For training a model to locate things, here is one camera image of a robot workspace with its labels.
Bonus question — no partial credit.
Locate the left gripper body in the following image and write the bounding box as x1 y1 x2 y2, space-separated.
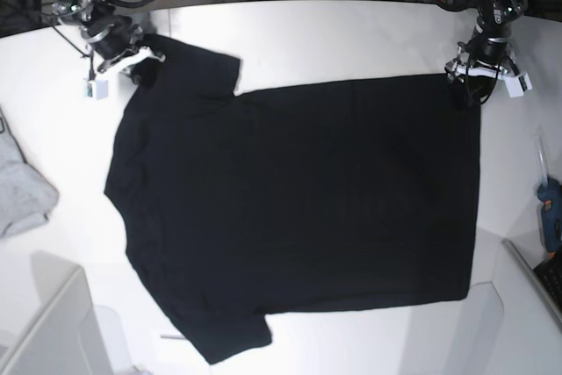
444 25 525 85

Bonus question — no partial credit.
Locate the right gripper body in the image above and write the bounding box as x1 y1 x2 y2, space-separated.
81 15 165 73

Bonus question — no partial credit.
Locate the black T-shirt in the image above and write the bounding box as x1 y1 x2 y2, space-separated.
104 34 481 364

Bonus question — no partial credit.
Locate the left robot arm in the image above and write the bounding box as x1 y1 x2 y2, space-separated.
445 0 527 83

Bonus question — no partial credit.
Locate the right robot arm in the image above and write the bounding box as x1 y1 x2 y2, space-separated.
52 0 165 80

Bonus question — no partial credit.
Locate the blue glue gun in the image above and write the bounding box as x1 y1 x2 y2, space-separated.
535 134 561 255

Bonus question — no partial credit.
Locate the grey cloth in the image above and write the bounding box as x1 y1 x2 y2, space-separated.
1 114 59 239

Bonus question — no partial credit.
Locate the black keyboard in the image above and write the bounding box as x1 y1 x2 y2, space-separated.
533 250 562 309

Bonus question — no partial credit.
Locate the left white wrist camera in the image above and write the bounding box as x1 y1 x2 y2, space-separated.
504 72 533 98

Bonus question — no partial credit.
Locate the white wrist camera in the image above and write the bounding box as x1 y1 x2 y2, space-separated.
504 72 533 98
84 79 109 100

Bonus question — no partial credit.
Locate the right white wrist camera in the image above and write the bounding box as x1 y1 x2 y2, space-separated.
84 79 109 100

